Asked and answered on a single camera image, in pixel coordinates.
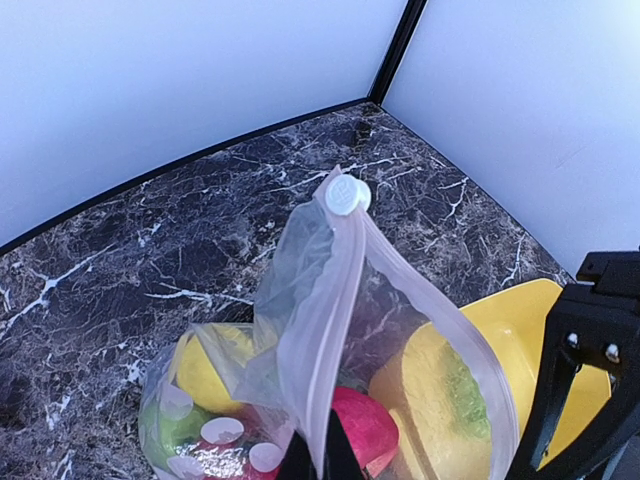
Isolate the red toy apple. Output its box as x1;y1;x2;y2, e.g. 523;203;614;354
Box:
189;439;284;479

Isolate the yellow plastic basket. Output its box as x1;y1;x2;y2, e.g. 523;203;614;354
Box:
369;278;614;480

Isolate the orange toy carrot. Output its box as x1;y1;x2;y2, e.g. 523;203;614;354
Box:
364;446;398;479

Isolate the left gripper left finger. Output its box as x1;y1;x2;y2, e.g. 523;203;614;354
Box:
276;432;318;480

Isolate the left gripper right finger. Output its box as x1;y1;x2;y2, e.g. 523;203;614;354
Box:
323;414;363;480

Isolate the yellow toy apple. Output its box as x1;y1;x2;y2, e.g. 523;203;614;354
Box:
170;331;243;415

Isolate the clear zip top bag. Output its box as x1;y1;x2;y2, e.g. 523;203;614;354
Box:
140;169;520;479

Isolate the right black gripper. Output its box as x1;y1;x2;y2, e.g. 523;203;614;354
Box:
507;251;639;479

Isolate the right black frame post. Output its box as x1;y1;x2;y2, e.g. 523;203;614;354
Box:
367;0;428;106

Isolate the green toy cucumber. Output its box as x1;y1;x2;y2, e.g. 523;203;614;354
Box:
443;355;491;441

